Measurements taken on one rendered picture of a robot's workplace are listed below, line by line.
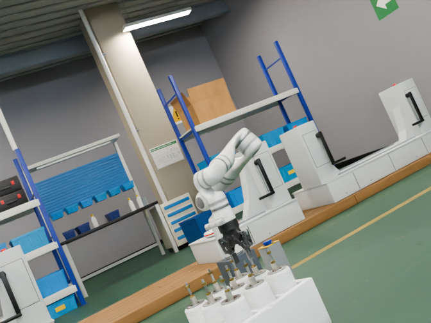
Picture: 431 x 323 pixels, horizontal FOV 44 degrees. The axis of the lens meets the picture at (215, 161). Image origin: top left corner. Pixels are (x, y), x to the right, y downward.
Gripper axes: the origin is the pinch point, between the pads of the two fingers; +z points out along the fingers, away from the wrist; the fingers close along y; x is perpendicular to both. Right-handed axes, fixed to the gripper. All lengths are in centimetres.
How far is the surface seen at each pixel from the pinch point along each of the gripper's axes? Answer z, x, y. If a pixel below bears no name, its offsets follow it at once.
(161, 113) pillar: -167, -461, 468
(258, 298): 14.2, 4.0, -2.6
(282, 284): 14.8, -7.9, -5.2
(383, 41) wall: -116, -619, 158
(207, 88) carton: -152, -421, 328
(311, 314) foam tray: 28.5, -10.1, -9.7
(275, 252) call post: 7.7, -30.4, 10.5
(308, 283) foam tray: 18.8, -15.1, -10.6
